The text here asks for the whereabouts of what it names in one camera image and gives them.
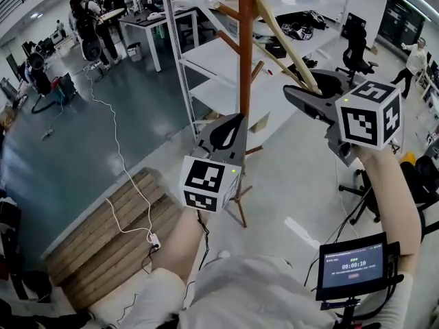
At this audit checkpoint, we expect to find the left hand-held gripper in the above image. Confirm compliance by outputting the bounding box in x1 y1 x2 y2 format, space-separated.
178 113 248 214

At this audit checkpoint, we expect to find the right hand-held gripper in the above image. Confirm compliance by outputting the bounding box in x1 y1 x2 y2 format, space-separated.
282 69 403 167

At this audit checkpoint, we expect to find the light wooden clothes hanger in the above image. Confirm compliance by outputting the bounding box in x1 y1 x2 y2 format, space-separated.
252 0 324 96

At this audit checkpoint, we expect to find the brown wooden coat rack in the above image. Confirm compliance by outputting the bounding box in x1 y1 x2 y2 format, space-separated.
213 0 265 229

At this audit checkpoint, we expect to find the person's left forearm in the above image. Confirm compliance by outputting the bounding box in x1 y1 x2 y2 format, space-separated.
153 208 207 282

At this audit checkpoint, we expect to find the person's right forearm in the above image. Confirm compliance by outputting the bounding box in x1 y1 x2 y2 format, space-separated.
353 145 423 257

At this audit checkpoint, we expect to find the white metal shelving rack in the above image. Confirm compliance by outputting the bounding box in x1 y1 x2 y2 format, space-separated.
160 0 348 137

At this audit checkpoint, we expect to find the black monitor rack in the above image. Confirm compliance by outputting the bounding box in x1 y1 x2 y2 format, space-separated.
376 0 427 49

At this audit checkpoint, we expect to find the black office chair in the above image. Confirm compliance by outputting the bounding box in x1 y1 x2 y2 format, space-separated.
399 155 439 234
335 12 380 82
338 167 382 225

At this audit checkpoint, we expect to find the spare hand-held gripper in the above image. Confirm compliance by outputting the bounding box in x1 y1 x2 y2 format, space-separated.
280 21 315 42

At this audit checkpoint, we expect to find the grey waste bin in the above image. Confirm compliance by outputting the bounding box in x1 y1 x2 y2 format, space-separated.
127 42 143 62

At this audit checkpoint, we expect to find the white desk with black top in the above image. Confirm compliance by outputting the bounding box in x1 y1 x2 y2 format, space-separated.
118 7 200 73

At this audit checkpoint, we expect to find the person's white shirt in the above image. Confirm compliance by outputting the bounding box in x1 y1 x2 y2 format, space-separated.
87 254 416 329

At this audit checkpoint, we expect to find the wooden slatted platform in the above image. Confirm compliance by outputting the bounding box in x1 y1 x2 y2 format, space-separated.
43 167 185 310

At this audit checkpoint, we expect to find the black storage crate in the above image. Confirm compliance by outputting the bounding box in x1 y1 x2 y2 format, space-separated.
51 73 77 99

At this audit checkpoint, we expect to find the black wheeled machine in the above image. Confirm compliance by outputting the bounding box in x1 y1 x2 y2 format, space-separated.
24 52 53 97

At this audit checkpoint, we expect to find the thin black cable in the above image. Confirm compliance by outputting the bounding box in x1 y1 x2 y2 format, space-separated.
181 210 212 310

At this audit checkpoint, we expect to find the white extension cable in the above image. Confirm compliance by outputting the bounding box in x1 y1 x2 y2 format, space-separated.
83 62 155 240

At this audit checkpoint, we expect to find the black display mount bracket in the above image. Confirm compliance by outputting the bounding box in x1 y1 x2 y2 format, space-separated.
320 296 370 329

